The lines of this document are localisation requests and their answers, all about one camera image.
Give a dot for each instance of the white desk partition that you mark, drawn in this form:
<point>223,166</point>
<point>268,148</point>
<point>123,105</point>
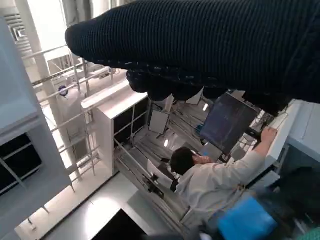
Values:
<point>297,125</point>

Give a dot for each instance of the person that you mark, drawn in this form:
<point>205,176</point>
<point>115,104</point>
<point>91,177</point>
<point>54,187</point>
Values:
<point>212,182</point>

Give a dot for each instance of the dark computer monitor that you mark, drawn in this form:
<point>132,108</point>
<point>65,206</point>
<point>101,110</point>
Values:
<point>227,125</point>

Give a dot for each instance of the large white box structure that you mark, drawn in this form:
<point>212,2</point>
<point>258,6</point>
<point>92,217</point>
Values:
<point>32,107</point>

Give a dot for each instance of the green cutting mat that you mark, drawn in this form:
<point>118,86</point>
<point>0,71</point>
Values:
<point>311,233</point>

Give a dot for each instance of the white slatted air vent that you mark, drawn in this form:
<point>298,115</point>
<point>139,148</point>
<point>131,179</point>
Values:
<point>18,32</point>

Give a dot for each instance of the metal scaffold railing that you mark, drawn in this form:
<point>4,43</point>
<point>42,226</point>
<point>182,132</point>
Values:
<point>80,85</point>

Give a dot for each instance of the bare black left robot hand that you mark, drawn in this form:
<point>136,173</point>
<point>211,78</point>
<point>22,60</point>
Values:
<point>247,217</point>

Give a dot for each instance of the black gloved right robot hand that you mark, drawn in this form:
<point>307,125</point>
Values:
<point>200,40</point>

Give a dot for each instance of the white frame with dark panels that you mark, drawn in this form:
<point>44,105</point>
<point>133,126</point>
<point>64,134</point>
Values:
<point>107,125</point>

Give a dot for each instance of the white tank with blue logo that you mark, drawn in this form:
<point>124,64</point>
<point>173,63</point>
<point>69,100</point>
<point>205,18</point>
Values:
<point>71,107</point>

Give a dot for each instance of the black flat panel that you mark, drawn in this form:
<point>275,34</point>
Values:
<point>120,227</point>

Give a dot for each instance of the white softbox light panel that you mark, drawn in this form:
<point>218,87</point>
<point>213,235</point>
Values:
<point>158,121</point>
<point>195,97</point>

